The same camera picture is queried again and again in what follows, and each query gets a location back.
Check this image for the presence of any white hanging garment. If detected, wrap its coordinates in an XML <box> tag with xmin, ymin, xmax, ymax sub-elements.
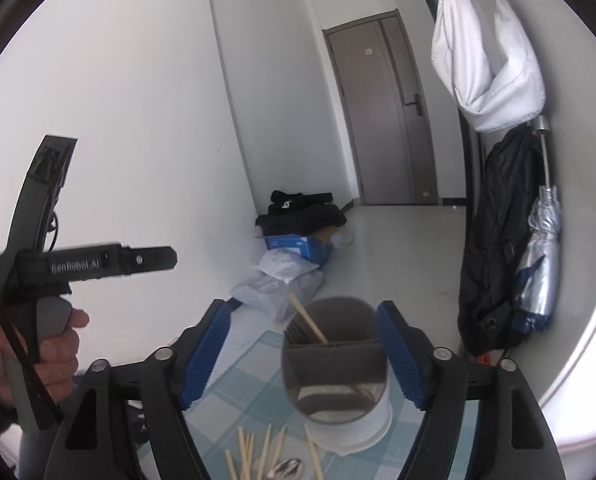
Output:
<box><xmin>430</xmin><ymin>0</ymin><xmax>547</xmax><ymax>133</ymax></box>

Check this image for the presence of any black bag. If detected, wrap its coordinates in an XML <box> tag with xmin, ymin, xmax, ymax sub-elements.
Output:
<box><xmin>255</xmin><ymin>190</ymin><xmax>347</xmax><ymax>238</ymax></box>

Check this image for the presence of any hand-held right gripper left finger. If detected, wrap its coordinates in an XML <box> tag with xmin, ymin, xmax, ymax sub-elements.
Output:
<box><xmin>45</xmin><ymin>300</ymin><xmax>233</xmax><ymax>480</ymax></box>

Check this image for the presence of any black coat rack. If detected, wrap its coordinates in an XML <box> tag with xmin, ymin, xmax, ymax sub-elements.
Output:
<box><xmin>405</xmin><ymin>0</ymin><xmax>503</xmax><ymax>241</ymax></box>

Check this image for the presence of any grey-brown door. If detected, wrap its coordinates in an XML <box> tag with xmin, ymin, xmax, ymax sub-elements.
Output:
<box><xmin>323</xmin><ymin>10</ymin><xmax>441</xmax><ymax>206</ymax></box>

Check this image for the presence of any pale wooden chopstick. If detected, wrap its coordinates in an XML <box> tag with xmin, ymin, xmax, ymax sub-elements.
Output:
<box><xmin>288</xmin><ymin>293</ymin><xmax>329</xmax><ymax>345</ymax></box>

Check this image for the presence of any metal spoon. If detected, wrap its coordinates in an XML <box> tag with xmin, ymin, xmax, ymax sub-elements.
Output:
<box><xmin>268</xmin><ymin>457</ymin><xmax>307</xmax><ymax>480</ymax></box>

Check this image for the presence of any black backpack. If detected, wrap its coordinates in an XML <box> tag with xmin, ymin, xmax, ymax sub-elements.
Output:
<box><xmin>458</xmin><ymin>130</ymin><xmax>546</xmax><ymax>356</ymax></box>

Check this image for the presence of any bunch of wooden chopsticks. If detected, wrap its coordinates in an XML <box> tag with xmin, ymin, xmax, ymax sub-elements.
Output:
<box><xmin>224</xmin><ymin>424</ymin><xmax>326</xmax><ymax>480</ymax></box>

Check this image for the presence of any person's left hand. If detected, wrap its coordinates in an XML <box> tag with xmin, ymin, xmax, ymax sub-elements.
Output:
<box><xmin>0</xmin><ymin>308</ymin><xmax>90</xmax><ymax>406</ymax></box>

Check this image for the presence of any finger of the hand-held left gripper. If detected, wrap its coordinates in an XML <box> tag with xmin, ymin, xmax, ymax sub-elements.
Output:
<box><xmin>123</xmin><ymin>245</ymin><xmax>179</xmax><ymax>277</ymax></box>

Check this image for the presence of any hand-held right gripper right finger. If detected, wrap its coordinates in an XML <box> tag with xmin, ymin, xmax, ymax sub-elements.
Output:
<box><xmin>376</xmin><ymin>301</ymin><xmax>568</xmax><ymax>480</ymax></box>

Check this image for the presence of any silver folded umbrella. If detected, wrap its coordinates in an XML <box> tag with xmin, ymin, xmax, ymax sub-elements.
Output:
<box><xmin>515</xmin><ymin>115</ymin><xmax>563</xmax><ymax>333</ymax></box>

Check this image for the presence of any teal checked tablecloth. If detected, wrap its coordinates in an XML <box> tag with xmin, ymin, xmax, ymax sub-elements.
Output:
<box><xmin>138</xmin><ymin>327</ymin><xmax>429</xmax><ymax>480</ymax></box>

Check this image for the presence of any black braided cable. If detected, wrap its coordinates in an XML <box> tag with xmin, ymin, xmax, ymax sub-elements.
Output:
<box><xmin>0</xmin><ymin>304</ymin><xmax>64</xmax><ymax>426</ymax></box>

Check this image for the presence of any blue cardboard box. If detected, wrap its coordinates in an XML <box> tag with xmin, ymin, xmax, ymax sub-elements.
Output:
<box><xmin>264</xmin><ymin>234</ymin><xmax>333</xmax><ymax>266</ymax></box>

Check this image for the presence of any white utensil holder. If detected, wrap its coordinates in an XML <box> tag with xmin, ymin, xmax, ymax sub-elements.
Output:
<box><xmin>281</xmin><ymin>297</ymin><xmax>393</xmax><ymax>456</ymax></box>

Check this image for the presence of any white plastic bag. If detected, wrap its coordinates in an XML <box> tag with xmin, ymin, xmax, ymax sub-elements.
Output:
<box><xmin>230</xmin><ymin>250</ymin><xmax>325</xmax><ymax>323</ymax></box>

